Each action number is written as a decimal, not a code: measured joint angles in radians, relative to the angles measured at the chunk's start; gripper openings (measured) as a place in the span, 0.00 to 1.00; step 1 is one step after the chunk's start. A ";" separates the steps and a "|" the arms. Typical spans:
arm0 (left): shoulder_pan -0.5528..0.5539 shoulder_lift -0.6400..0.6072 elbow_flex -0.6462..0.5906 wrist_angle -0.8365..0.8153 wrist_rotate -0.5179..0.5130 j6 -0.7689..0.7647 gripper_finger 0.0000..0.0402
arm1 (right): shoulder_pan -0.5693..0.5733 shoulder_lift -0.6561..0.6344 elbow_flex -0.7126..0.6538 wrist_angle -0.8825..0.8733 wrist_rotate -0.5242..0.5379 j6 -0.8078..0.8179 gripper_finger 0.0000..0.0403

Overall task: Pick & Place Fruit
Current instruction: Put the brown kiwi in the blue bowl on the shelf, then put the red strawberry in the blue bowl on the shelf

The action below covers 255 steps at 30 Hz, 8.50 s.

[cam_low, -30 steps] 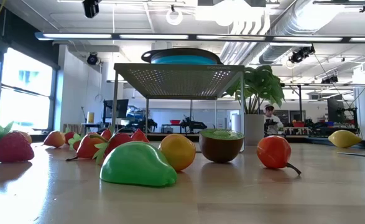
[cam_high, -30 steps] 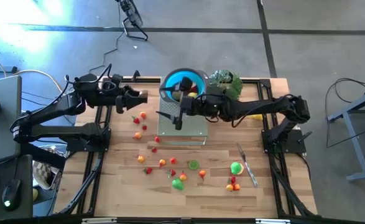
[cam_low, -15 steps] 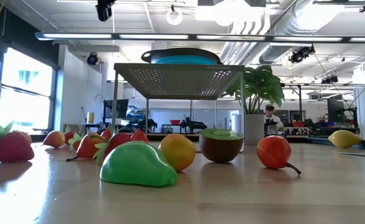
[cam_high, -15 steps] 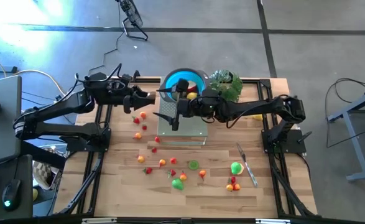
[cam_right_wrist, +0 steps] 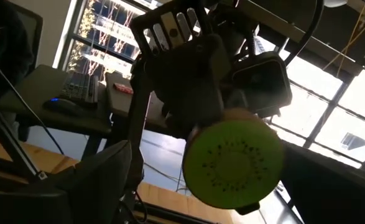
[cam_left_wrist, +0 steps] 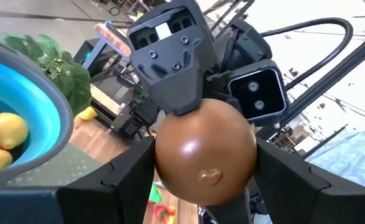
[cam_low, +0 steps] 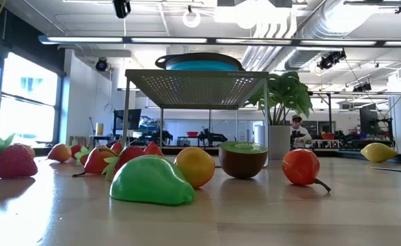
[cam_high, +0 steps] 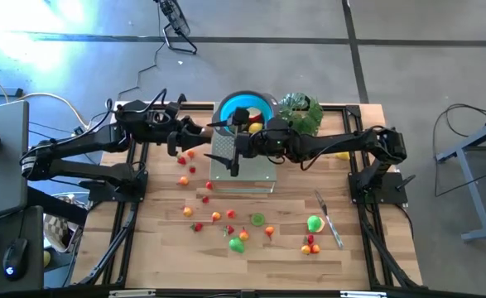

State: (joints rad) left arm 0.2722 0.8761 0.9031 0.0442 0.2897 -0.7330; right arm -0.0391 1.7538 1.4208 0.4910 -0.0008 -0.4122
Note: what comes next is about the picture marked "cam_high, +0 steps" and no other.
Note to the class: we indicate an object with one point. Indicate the red orange toy persimmon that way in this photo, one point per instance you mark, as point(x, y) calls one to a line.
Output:
point(269, 231)

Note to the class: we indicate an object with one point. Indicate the beige checkered cushion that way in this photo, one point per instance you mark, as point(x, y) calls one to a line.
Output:
point(58, 232)

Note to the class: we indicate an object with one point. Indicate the blue collapsible colander bowl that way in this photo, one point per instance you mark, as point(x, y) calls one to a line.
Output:
point(230, 105)

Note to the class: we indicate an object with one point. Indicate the silver table knife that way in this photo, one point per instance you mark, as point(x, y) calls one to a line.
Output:
point(331, 225)

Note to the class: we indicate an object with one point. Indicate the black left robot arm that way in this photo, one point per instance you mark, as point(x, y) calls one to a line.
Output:
point(81, 142)

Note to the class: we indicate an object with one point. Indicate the red toy apple half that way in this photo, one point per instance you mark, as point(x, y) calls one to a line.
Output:
point(254, 113)

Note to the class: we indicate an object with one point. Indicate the silver metal bracket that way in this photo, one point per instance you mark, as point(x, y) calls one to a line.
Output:
point(133, 294)
point(364, 294)

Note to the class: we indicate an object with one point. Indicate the red orange toy fruit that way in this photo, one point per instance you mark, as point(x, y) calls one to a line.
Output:
point(315, 248)

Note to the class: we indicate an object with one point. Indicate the red toy tomato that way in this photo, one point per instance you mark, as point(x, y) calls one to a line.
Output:
point(230, 214)

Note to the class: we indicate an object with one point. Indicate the small orange toy fruit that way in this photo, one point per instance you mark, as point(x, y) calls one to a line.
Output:
point(305, 249)

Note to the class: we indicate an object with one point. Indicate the black aluminium table frame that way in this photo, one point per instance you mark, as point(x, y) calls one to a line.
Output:
point(352, 111)

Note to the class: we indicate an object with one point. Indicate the grey desk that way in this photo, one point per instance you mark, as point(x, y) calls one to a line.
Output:
point(2, 178)

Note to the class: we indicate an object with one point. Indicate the toy kiwi half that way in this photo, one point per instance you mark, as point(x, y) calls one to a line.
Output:
point(257, 219)
point(206, 132)

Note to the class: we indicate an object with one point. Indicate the orange yellow toy pear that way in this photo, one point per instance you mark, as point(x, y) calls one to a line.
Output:
point(243, 235)

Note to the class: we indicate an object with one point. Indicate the grey floor bar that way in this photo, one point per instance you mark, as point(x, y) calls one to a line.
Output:
point(2, 92)

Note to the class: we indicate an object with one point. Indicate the black desk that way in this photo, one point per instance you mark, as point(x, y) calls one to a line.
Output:
point(31, 232)

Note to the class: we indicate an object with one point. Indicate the black clamp mount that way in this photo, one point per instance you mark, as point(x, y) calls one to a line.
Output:
point(181, 99)

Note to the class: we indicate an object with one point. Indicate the black floor fan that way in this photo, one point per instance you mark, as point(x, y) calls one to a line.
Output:
point(176, 18)

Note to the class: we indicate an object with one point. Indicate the orange toy peach with stem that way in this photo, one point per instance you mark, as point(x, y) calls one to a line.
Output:
point(216, 216)

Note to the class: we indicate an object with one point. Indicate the green toy pear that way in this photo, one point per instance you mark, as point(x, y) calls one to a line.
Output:
point(237, 244)

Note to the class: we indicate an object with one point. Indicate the small yellow object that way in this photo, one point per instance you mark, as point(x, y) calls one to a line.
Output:
point(46, 258)

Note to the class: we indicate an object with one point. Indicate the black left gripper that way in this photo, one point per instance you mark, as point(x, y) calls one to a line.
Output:
point(178, 136)

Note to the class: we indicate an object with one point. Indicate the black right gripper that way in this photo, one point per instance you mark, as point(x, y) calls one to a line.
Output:
point(259, 145)

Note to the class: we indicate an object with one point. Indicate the potted green plant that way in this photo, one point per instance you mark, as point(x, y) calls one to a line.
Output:
point(304, 116)

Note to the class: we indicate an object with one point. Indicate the black computer mouse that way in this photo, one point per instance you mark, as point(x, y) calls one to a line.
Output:
point(15, 256)

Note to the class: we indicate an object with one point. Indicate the round yellow toy lemon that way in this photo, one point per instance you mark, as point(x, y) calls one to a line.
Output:
point(256, 127)

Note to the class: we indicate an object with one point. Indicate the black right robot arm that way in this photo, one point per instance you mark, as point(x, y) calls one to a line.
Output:
point(342, 142)

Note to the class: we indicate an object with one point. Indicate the pointed yellow toy lemon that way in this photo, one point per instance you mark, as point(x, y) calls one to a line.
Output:
point(343, 156)

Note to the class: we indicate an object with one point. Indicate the blue grey table frame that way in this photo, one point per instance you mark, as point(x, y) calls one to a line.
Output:
point(477, 194)

